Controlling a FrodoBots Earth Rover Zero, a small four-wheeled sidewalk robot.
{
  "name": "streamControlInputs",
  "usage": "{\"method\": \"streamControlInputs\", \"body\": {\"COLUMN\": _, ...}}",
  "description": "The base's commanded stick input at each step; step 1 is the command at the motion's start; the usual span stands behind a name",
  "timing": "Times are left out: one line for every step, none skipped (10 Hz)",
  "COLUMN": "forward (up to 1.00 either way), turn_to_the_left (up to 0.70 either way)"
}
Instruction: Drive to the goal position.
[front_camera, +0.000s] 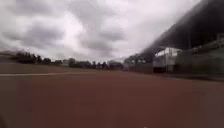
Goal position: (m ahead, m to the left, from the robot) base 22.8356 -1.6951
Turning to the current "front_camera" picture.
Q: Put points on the row of trees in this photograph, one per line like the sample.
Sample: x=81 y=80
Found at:
x=30 y=58

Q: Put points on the roofed grandstand building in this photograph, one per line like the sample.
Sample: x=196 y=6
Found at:
x=200 y=43

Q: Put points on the red running track surface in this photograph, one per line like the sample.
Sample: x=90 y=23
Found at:
x=100 y=103

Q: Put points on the white box structure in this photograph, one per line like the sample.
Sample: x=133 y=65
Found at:
x=165 y=58

